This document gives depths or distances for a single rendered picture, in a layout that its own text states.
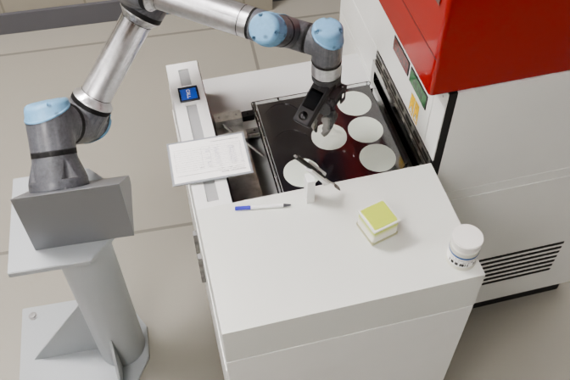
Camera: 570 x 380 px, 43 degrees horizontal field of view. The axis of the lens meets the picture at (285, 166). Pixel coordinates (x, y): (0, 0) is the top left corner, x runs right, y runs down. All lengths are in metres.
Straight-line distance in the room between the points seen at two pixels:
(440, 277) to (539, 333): 1.17
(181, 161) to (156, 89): 1.63
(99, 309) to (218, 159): 0.69
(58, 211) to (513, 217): 1.33
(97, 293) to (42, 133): 0.57
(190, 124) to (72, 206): 0.40
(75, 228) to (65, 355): 0.91
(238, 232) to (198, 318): 1.03
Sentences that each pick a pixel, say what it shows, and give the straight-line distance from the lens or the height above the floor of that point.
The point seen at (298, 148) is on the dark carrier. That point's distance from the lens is 2.02.
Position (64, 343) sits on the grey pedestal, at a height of 0.10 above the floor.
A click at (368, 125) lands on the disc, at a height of 0.90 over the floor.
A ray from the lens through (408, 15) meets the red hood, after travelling 1.78.
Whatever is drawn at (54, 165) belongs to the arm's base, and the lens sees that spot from 1.91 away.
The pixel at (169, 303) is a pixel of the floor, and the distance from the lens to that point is 2.80.
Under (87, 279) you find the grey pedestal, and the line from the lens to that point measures 2.19.
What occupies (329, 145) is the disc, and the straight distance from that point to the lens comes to 2.03.
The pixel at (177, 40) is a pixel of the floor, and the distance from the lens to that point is 3.77.
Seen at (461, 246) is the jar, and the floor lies 1.06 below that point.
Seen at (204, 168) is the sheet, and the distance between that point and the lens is 1.90.
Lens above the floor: 2.43
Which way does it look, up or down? 51 degrees down
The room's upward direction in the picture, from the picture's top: straight up
